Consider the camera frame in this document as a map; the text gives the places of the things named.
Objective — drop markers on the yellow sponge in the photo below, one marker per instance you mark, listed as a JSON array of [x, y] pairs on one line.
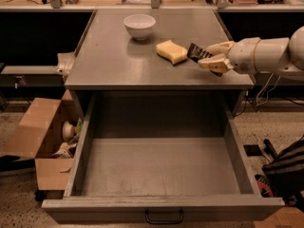
[[171, 51]]

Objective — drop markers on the grey cabinet counter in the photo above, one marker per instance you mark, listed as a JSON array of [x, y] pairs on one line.
[[110, 60]]

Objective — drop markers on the black drawer handle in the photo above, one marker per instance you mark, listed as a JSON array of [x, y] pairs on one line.
[[163, 217]]

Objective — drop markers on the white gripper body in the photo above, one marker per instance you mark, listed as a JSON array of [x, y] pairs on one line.
[[243, 55]]

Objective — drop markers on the white ceramic bowl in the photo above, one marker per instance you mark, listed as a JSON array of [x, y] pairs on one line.
[[139, 26]]

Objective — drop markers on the black rxbar chocolate wrapper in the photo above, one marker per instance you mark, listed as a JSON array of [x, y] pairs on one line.
[[195, 53]]

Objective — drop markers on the grey open drawer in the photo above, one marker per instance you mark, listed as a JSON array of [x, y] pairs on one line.
[[160, 151]]

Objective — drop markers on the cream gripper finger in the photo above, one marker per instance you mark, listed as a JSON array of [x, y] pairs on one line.
[[218, 63], [221, 48]]

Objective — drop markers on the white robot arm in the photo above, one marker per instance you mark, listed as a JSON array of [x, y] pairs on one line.
[[282, 56]]

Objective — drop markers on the open cardboard box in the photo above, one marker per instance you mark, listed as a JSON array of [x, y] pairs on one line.
[[39, 136]]

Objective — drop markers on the black striped bag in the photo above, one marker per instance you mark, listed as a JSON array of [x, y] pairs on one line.
[[286, 172]]

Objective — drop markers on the cardboard piece on floor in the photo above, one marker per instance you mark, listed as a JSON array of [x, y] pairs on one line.
[[287, 217]]

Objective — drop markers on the white round object in box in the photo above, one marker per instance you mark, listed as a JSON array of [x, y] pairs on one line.
[[68, 131]]

